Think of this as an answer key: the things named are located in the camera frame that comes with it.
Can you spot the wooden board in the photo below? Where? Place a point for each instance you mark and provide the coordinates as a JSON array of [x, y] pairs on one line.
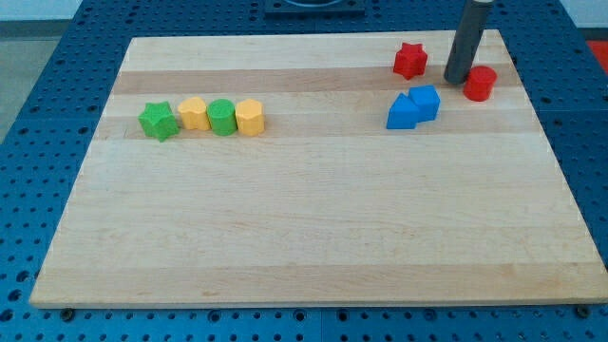
[[326, 207]]

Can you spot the red cylinder block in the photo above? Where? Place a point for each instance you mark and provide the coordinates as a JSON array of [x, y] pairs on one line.
[[479, 83]]

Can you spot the red star block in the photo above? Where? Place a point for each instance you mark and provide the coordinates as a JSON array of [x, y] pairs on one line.
[[410, 61]]

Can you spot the yellow hexagon block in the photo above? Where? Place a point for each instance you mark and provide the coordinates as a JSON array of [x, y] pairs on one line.
[[250, 117]]

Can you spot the green cylinder block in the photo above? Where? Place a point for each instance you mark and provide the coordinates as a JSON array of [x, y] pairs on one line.
[[222, 117]]

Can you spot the blue cube block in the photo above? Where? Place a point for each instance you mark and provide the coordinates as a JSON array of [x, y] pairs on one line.
[[427, 99]]

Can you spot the green star block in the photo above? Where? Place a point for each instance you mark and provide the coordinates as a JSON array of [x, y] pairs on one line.
[[158, 121]]

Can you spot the yellow heart block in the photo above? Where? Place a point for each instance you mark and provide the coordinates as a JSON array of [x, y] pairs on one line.
[[193, 114]]

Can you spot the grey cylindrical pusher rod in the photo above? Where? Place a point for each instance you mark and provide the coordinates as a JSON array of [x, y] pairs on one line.
[[466, 40]]

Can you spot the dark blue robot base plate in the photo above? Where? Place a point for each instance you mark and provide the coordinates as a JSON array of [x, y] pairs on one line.
[[275, 8]]

